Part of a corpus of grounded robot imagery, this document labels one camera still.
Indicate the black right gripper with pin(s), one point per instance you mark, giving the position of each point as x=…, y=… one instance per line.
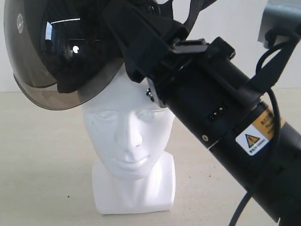
x=145, y=31

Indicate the black helmet with visor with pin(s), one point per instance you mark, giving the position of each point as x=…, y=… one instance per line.
x=62, y=52

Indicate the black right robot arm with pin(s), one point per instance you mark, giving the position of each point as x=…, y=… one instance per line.
x=235, y=117

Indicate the white mannequin head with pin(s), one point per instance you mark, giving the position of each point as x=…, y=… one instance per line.
x=133, y=172

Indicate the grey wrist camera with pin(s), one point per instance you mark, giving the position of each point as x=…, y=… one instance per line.
x=279, y=14

